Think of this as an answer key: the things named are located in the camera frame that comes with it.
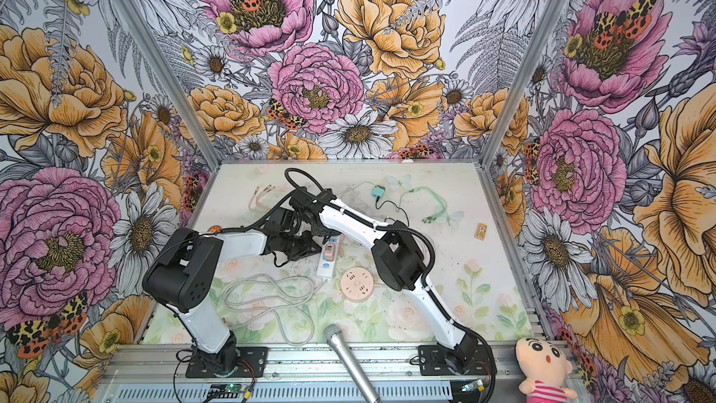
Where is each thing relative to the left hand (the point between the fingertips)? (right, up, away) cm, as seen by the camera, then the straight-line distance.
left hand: (320, 255), depth 94 cm
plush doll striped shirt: (+58, -20, -26) cm, 66 cm away
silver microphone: (+7, -16, -19) cm, 26 cm away
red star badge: (-39, +8, +8) cm, 41 cm away
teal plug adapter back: (+20, +21, +19) cm, 35 cm away
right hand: (+4, +6, 0) cm, 8 cm away
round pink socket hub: (+13, -7, -8) cm, 17 cm away
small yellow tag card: (+55, +7, +6) cm, 56 cm away
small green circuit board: (-18, -28, -22) cm, 40 cm away
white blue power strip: (+3, -3, -5) cm, 6 cm away
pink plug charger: (+4, +3, -6) cm, 8 cm away
